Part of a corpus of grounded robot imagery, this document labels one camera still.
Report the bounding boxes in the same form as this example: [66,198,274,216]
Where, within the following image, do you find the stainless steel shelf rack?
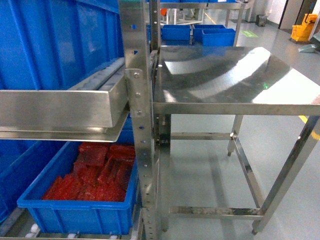
[0,0,161,240]

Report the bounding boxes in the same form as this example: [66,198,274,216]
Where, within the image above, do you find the red parts in bin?
[41,142,136,202]

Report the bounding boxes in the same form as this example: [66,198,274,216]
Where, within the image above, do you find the blue bin with red parts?
[16,119,139,236]

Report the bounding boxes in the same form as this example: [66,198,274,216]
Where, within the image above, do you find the blue plastic bin on shelf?
[0,140,65,222]

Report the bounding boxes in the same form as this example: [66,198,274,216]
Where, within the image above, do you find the stainless steel side table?
[153,45,320,234]

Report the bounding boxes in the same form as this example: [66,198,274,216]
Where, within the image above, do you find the yellow mop bucket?
[290,13,318,42]

